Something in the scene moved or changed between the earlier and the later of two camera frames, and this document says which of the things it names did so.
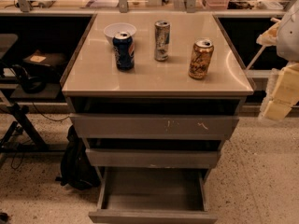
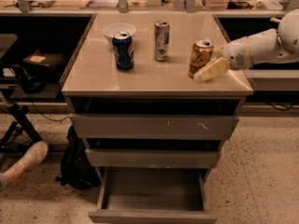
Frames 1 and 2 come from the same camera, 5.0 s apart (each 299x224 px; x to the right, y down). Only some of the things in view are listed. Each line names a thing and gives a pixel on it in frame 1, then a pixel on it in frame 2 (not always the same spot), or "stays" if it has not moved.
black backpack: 77,168 stays
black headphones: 32,85 stays
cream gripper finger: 282,92 → 215,67
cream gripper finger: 269,37 → 218,51
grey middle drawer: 153,158 stays
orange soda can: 200,58 stays
